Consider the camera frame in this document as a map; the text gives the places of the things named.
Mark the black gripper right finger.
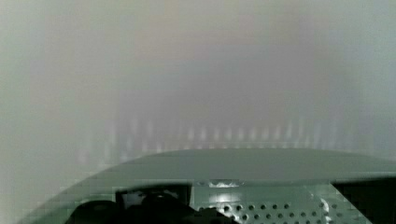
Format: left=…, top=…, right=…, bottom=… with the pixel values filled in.
left=332, top=177, right=396, bottom=224

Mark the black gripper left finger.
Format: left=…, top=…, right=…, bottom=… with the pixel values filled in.
left=64, top=185, right=239, bottom=224

